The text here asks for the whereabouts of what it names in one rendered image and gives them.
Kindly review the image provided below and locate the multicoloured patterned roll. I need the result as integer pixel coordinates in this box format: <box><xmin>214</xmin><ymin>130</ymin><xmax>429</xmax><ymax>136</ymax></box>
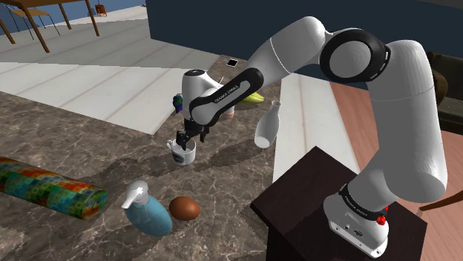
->
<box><xmin>0</xmin><ymin>156</ymin><xmax>108</xmax><ymax>221</ymax></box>

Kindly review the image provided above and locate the dark brown sofa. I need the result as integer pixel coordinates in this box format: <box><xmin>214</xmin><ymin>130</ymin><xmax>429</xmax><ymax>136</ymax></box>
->
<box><xmin>426</xmin><ymin>51</ymin><xmax>463</xmax><ymax>136</ymax></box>

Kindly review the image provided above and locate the wooden chair with metal legs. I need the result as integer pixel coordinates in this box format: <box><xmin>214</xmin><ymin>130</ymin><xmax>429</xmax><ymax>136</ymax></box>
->
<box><xmin>4</xmin><ymin>6</ymin><xmax>62</xmax><ymax>41</ymax></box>

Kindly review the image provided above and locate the yellow-green banana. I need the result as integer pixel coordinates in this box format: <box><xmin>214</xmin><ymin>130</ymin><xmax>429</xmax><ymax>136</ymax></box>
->
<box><xmin>239</xmin><ymin>91</ymin><xmax>266</xmax><ymax>106</ymax></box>

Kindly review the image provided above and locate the brown wooden table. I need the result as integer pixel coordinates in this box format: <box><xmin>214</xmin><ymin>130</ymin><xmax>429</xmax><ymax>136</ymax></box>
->
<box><xmin>0</xmin><ymin>0</ymin><xmax>101</xmax><ymax>54</ymax></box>

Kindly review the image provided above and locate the brown egg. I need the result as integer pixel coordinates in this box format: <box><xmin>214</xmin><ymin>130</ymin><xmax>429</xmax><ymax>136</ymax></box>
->
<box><xmin>168</xmin><ymin>196</ymin><xmax>201</xmax><ymax>222</ymax></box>

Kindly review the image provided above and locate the dark brown robot stand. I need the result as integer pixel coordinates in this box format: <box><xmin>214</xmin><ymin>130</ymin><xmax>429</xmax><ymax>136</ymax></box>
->
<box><xmin>250</xmin><ymin>145</ymin><xmax>428</xmax><ymax>261</ymax></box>

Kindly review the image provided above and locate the white mug with dark print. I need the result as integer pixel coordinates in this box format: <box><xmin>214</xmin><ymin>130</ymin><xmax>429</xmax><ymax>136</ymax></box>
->
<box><xmin>166</xmin><ymin>137</ymin><xmax>197</xmax><ymax>166</ymax></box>

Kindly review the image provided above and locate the white ceramic bottle vase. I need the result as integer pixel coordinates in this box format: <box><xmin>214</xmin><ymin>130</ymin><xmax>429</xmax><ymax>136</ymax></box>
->
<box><xmin>254</xmin><ymin>99</ymin><xmax>282</xmax><ymax>150</ymax></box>

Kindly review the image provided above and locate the blue soap dispenser bottle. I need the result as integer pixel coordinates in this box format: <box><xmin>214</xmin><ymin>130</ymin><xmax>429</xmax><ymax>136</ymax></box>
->
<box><xmin>121</xmin><ymin>179</ymin><xmax>174</xmax><ymax>238</ymax></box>

